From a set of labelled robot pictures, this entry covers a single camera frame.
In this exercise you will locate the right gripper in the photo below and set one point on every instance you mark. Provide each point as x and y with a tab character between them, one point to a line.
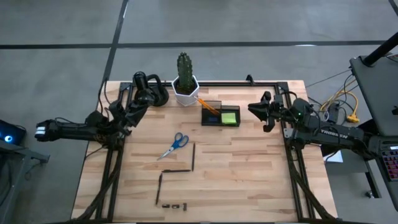
281	115

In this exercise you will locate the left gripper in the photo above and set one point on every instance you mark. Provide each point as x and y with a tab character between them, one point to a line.
113	128

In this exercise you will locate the green sticky note pad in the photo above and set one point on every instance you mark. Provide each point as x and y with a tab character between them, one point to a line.
229	118

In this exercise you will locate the black pen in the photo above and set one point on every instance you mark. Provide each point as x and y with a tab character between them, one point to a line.
175	170
193	157
159	189

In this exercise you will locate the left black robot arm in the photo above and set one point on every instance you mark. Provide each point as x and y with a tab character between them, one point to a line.
66	133

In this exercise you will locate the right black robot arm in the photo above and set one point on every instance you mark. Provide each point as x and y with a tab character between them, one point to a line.
335	135

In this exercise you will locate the black mesh desk organizer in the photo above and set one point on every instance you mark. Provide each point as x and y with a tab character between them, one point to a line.
219	105

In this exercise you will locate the black table clamp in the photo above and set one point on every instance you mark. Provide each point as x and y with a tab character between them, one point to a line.
250	80

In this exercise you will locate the white plant pot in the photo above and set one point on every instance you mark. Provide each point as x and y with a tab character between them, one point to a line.
186	100

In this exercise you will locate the grey power strip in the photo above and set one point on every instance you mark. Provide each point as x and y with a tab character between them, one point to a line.
335	113

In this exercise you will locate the green cactus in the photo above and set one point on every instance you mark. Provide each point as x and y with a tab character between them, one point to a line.
185	71

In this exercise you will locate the white paper sheet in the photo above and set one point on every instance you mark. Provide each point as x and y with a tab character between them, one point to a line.
334	157

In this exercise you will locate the black computer blue light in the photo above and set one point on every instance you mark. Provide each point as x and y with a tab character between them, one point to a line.
15	132

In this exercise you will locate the grey metal stand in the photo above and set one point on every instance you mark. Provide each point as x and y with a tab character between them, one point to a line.
18	155

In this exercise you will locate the closed grey laptop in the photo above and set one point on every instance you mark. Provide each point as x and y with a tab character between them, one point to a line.
379	93

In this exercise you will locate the black equipment cart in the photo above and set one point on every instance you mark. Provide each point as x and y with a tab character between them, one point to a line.
374	180

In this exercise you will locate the black pole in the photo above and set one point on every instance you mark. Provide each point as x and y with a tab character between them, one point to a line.
381	49

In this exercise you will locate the backlit keyboard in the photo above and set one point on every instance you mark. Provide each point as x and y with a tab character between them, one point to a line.
391	165

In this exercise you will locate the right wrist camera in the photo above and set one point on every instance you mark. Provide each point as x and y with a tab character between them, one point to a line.
279	100

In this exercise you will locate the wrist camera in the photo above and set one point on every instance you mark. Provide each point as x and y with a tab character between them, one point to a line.
96	119
279	100

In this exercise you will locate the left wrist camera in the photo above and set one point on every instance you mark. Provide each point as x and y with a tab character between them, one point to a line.
96	119

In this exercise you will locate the black aluminium table frame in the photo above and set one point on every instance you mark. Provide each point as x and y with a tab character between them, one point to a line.
224	83

